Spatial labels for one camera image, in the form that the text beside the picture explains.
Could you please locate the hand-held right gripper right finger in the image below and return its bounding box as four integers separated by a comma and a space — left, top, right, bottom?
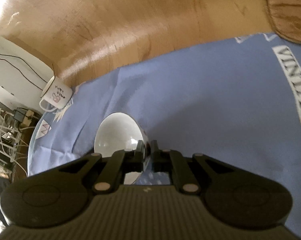
152, 140, 241, 195

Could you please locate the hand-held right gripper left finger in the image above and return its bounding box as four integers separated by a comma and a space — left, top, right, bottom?
53, 140, 146, 195

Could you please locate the small red-flowered white bowl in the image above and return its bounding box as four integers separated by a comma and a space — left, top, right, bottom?
93, 112, 151, 184

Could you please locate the blue printed tablecloth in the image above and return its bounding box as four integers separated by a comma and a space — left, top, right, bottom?
27, 31, 301, 188

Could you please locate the white enamel mug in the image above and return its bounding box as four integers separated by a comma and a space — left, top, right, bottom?
39, 76, 74, 112

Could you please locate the black power adapter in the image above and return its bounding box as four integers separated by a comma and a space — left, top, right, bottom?
14, 107, 28, 122

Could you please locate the wood-grain panel sheet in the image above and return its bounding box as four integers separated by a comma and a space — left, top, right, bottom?
0, 0, 277, 88

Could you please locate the brown seat cushion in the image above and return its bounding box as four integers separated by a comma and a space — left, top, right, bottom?
263, 0, 301, 46

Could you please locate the white wire rack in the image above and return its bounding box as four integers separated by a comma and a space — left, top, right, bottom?
0, 109, 31, 172

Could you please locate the thin black cable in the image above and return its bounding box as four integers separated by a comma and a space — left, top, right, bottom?
0, 49, 50, 91

